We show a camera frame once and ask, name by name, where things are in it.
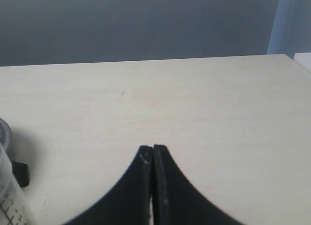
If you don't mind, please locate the clear plastic shaker bottle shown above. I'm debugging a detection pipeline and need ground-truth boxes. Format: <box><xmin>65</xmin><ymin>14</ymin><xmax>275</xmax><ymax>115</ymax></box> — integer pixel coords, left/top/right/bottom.
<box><xmin>0</xmin><ymin>120</ymin><xmax>37</xmax><ymax>225</ymax></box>

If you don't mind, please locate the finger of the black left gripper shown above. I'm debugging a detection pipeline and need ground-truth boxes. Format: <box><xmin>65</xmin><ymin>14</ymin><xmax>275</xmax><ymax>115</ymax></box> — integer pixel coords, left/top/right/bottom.
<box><xmin>11</xmin><ymin>161</ymin><xmax>30</xmax><ymax>188</ymax></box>

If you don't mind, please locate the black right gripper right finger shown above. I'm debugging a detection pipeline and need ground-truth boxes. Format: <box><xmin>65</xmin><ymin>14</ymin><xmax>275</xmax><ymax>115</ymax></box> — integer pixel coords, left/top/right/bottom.
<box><xmin>153</xmin><ymin>145</ymin><xmax>241</xmax><ymax>225</ymax></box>

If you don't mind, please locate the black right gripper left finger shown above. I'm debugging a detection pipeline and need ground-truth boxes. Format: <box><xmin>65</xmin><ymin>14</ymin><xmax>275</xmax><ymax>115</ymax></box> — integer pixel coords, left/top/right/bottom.
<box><xmin>67</xmin><ymin>146</ymin><xmax>153</xmax><ymax>225</ymax></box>

